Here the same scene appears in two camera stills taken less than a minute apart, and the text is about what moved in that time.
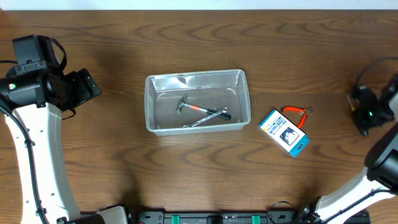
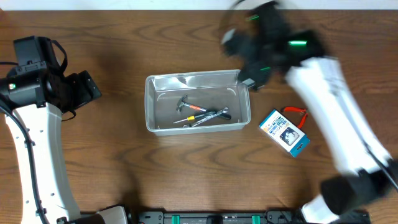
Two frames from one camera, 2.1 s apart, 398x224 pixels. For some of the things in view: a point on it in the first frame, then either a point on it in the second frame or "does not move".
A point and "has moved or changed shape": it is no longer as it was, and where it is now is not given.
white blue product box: [284, 132] does not move
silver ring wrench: [224, 110] does not move
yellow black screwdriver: [352, 107] has moved or changed shape
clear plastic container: [211, 89] does not move
